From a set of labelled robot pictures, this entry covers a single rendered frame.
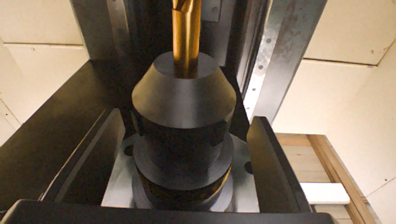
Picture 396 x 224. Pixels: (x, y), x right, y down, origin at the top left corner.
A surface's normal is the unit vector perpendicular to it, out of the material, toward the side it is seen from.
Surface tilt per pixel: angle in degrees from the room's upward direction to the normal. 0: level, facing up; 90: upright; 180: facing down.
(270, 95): 90
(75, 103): 180
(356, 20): 90
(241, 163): 180
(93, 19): 90
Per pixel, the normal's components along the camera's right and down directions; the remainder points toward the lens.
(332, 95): -0.01, 0.66
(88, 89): 0.06, -0.75
